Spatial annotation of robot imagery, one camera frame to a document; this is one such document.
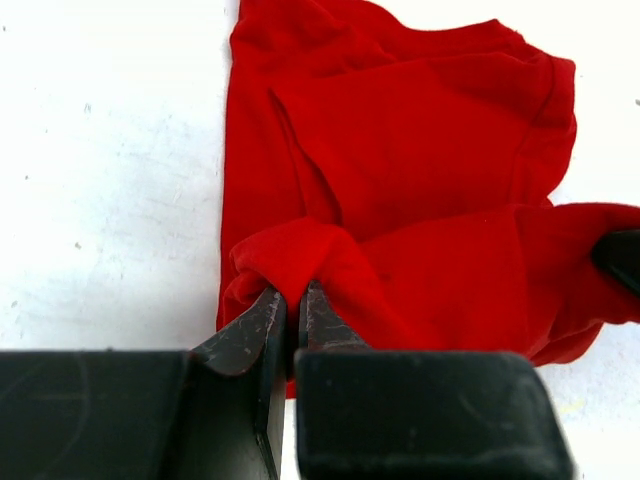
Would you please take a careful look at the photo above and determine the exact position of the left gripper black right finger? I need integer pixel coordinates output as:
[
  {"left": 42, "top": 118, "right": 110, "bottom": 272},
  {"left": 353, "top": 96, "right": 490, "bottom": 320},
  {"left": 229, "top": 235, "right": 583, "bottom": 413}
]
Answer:
[{"left": 294, "top": 282, "right": 574, "bottom": 480}]

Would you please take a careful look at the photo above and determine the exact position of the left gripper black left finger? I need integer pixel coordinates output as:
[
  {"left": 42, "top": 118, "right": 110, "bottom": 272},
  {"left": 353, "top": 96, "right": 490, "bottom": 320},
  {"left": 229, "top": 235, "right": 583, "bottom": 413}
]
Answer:
[{"left": 1, "top": 289, "right": 287, "bottom": 479}]

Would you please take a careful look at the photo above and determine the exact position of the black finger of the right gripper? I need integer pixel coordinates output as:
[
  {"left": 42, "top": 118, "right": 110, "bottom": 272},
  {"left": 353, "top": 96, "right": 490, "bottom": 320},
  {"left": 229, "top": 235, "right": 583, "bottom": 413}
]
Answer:
[{"left": 591, "top": 229, "right": 640, "bottom": 295}]

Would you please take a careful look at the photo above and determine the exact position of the red t shirt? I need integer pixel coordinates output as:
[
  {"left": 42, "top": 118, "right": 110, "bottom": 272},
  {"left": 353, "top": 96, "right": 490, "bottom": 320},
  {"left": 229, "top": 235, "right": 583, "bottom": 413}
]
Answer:
[{"left": 216, "top": 1, "right": 639, "bottom": 366}]

